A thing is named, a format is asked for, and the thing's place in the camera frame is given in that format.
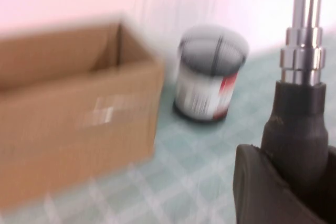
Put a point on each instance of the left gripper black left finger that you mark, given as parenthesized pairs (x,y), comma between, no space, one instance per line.
(257,195)

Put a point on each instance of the open brown cardboard box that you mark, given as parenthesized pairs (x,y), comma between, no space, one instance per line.
(78,129)

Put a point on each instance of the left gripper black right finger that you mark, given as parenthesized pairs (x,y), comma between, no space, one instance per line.
(331,176)

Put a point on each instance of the black mesh pen holder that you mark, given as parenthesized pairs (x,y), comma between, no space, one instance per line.
(204,90)

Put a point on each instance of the green checked tablecloth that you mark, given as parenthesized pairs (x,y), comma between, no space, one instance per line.
(189,169)

